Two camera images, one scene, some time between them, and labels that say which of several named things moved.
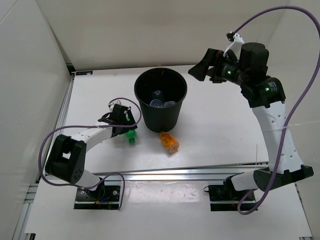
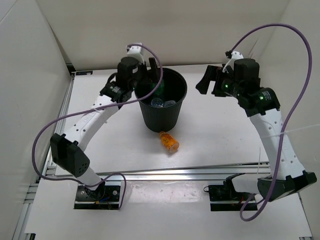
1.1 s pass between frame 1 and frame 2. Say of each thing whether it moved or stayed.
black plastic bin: stayed
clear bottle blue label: stayed
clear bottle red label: stayed
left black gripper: moved
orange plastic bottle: stayed
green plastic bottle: moved
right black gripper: moved
